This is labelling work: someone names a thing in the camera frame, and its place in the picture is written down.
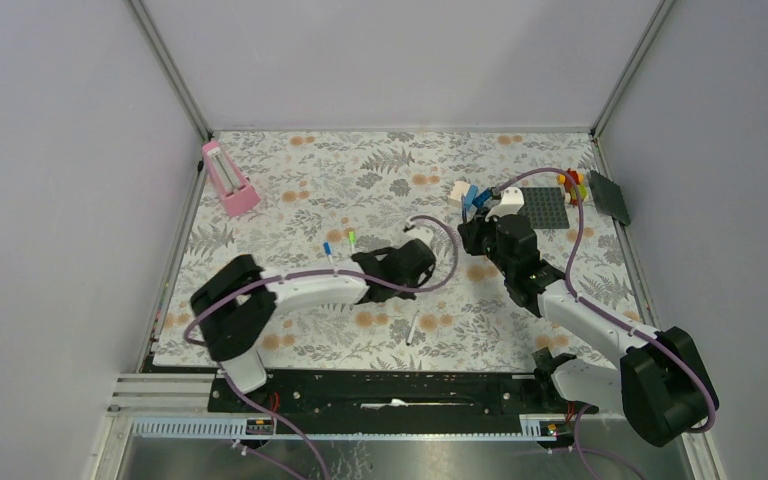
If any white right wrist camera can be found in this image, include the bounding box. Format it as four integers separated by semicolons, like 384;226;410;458
487;187;525;218

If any grey lego baseplate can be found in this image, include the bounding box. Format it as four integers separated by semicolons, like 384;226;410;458
519;187;569;230

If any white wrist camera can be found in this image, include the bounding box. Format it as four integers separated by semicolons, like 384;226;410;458
487;187;525;218
403;224;435;247

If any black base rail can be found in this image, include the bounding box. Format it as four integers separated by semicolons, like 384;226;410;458
207;369;582;439

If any pink metronome box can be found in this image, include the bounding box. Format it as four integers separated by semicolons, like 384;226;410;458
202;140;261;218

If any floral table mat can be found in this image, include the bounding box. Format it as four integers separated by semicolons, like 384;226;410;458
152;130;657;374

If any blue toy brick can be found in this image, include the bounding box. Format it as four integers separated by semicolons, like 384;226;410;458
472;188;497;209

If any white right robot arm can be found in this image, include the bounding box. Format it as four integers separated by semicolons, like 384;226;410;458
457;210;719;447

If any white and blue brick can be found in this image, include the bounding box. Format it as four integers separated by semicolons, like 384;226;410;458
447;181;479;207

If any red yellow green brick stack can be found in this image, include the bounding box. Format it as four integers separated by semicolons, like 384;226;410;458
557;169;589;206

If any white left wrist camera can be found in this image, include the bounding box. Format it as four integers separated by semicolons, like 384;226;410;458
403;224;435;247

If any white pen dark tip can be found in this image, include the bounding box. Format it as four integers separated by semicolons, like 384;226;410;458
323;242;334;264

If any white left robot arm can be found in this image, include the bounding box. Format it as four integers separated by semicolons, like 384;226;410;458
185;239;436;411

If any white cable duct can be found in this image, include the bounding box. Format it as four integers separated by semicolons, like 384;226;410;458
130;415;558;441

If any white pen green tip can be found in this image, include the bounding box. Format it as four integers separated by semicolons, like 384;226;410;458
347;230;357;254

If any dark grey lego plate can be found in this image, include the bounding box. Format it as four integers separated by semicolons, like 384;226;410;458
588;170;631;226

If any white pen black tip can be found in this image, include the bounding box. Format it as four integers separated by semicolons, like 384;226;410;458
405;312;420;346

